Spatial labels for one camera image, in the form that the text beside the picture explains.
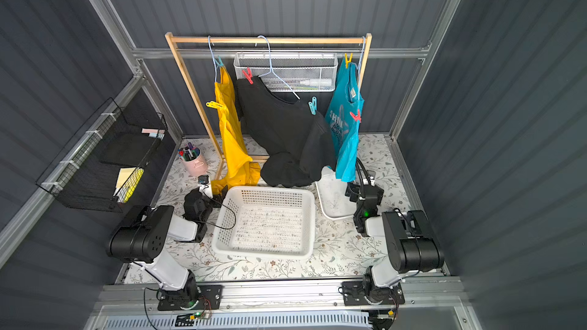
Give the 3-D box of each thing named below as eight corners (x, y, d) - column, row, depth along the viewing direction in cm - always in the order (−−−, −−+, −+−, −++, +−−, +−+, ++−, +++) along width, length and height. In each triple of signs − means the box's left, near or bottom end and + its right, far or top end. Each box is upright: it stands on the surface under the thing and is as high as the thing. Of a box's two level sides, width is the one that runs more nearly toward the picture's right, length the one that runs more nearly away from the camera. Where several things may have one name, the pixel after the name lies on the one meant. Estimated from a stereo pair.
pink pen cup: (186, 171, 109) (173, 152, 98) (199, 160, 113) (188, 141, 102) (199, 180, 106) (187, 161, 95) (211, 168, 110) (202, 150, 99)
